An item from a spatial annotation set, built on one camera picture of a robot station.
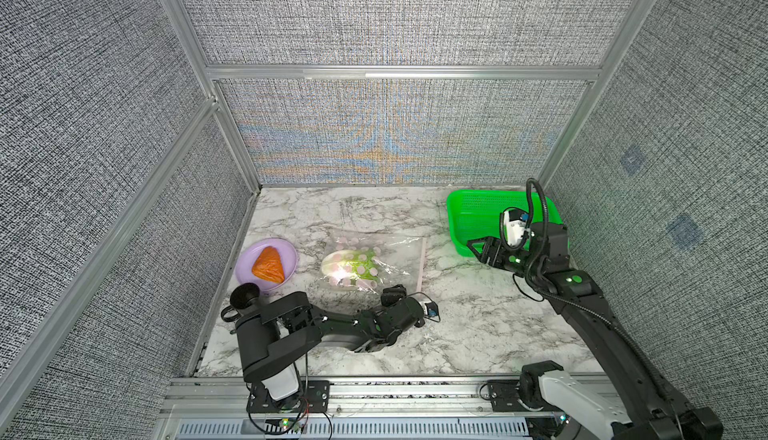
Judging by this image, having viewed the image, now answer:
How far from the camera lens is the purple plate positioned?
942 mm

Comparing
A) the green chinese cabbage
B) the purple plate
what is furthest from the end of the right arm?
the purple plate

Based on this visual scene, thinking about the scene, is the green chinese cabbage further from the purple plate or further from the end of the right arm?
the end of the right arm
